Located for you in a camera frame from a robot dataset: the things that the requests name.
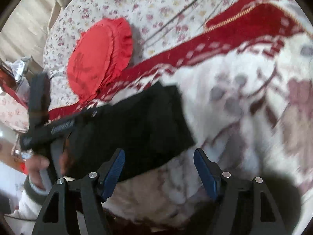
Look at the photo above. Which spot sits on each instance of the red round ruffled cushion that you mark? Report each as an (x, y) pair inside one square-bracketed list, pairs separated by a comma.
[(95, 61)]

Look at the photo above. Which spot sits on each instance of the person's left hand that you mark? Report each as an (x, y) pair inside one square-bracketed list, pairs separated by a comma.
[(36, 169)]

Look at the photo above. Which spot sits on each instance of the person's left forearm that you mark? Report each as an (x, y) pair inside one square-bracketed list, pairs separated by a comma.
[(28, 205)]

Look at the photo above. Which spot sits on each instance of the black pants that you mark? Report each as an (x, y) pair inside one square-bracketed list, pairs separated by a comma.
[(137, 127)]

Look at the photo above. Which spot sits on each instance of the red and white printed blanket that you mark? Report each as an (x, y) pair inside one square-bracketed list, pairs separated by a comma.
[(220, 127)]

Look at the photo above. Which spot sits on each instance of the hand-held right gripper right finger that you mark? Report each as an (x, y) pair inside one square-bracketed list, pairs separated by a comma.
[(205, 173)]

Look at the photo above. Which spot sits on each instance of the shiny silver object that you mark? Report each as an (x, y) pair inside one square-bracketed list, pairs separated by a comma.
[(21, 67)]

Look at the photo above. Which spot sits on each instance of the floral cloth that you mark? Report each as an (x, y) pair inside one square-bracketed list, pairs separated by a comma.
[(12, 110)]

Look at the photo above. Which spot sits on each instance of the beige curtain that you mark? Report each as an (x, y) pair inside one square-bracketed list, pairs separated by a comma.
[(24, 24)]

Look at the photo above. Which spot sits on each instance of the floral bed sheet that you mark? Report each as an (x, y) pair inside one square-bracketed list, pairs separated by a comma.
[(159, 9)]

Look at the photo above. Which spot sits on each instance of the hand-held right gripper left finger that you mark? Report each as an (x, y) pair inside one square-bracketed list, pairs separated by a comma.
[(114, 173)]

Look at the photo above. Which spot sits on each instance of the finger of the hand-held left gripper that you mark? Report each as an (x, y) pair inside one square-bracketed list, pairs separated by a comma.
[(89, 118)]

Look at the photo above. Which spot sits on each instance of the red wooden furniture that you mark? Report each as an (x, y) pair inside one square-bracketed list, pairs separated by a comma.
[(7, 83)]

